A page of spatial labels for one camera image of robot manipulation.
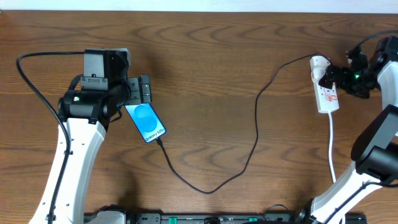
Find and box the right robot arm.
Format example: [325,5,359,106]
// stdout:
[296,30,397,223]

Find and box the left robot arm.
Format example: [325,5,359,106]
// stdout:
[31,48,152,223]

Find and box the white USB charger adapter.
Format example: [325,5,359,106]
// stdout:
[311,66,327,83]

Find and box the blue Galaxy smartphone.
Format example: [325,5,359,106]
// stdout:
[125,104,167,143]

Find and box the white power strip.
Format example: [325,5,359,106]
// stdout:
[310,56,339,114]

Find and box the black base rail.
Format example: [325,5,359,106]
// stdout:
[83,212,368,224]

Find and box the black charger cable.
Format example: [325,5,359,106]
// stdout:
[155,53,334,195]

